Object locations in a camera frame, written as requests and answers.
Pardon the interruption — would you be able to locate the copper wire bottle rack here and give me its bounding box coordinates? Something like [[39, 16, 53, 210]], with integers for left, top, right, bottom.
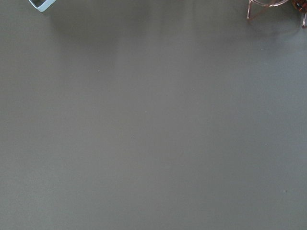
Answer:
[[247, 0, 307, 28]]

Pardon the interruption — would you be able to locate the white wire cup rack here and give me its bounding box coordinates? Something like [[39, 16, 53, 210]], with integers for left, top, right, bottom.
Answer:
[[29, 0, 56, 12]]

